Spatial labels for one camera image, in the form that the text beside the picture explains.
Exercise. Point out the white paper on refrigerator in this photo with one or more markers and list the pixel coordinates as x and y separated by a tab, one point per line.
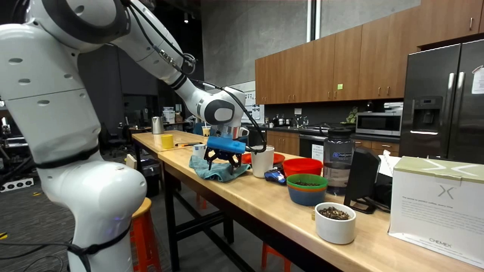
478	80

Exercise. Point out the white cardboard box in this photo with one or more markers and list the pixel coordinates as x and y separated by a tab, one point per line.
438	212

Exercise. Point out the steel oven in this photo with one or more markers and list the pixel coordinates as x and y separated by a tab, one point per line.
307	144

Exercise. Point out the wooden base cabinets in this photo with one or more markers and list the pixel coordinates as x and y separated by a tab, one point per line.
281	142

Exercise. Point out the black steel refrigerator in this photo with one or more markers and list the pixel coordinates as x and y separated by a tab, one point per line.
443	100

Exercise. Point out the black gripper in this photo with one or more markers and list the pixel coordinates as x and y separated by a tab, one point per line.
223	156

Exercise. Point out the green potted plant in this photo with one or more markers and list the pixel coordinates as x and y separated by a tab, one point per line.
350	117

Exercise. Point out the red bowl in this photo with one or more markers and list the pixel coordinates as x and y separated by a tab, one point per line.
302	167

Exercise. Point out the orange metal stool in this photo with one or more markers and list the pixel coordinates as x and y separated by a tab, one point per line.
273	257
145	236

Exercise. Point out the red plate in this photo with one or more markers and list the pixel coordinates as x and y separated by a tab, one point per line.
278	158

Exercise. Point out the wooden wall cabinets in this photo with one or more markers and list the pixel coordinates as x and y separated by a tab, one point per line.
352	65

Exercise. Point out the black orange utility knife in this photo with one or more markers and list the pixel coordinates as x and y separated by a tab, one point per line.
190	144

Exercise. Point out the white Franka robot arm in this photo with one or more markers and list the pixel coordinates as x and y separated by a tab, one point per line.
54	126

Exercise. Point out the long wooden table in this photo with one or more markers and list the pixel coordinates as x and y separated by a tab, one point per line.
272	201

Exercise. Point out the green bowl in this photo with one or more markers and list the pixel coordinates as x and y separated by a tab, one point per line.
307	182

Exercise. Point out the yellow mug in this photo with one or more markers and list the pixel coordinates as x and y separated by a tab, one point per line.
166	142

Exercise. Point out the blue bowl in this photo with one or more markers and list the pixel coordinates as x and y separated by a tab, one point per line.
305	197

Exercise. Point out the tall white mug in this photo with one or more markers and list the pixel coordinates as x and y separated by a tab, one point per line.
263	162

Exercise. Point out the steel microwave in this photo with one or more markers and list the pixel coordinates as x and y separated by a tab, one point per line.
378	124

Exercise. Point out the small blue object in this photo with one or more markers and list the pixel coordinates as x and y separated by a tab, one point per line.
273	177

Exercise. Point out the light blue towel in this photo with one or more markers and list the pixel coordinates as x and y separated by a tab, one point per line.
219	174

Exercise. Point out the small white can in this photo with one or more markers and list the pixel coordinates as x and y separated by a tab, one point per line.
198	150

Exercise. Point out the white ceramic bowl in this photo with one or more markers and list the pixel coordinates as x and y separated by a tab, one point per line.
334	229

